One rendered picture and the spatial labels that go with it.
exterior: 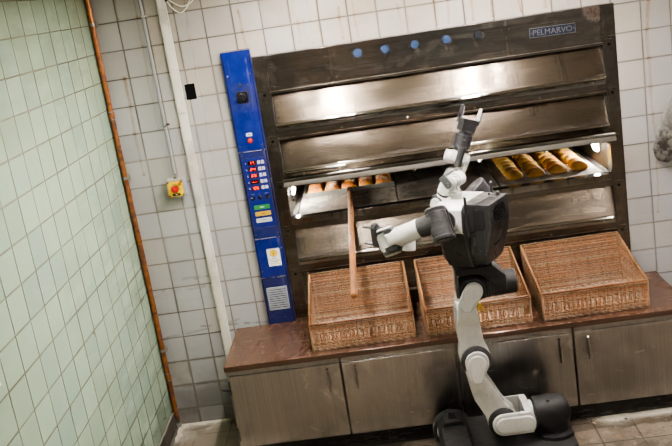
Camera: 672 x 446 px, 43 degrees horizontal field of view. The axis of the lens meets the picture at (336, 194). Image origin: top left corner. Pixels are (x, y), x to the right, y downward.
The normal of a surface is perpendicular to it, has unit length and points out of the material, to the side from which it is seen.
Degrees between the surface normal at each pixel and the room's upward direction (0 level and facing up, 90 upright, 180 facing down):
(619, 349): 89
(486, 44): 90
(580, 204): 70
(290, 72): 90
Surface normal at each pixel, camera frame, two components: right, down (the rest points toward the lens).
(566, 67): -0.07, -0.10
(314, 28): -0.02, 0.24
